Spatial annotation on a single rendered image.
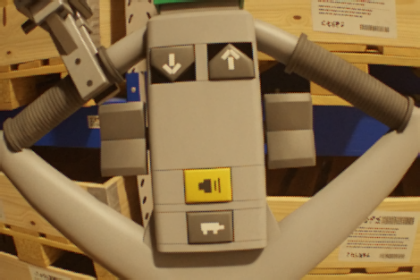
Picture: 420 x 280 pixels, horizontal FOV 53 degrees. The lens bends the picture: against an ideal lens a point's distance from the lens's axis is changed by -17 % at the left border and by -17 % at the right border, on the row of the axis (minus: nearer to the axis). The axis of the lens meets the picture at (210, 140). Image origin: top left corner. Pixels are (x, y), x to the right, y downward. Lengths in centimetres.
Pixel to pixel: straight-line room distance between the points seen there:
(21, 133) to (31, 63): 96
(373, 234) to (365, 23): 51
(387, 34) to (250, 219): 75
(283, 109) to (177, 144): 9
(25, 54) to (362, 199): 115
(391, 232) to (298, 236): 78
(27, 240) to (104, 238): 123
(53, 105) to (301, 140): 22
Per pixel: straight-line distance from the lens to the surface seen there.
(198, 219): 39
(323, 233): 42
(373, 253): 121
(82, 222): 43
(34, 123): 44
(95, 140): 138
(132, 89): 129
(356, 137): 117
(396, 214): 116
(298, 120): 41
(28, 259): 170
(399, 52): 108
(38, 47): 137
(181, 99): 40
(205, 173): 39
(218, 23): 41
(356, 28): 107
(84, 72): 41
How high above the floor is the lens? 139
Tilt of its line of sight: 14 degrees down
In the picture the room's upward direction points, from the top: 4 degrees counter-clockwise
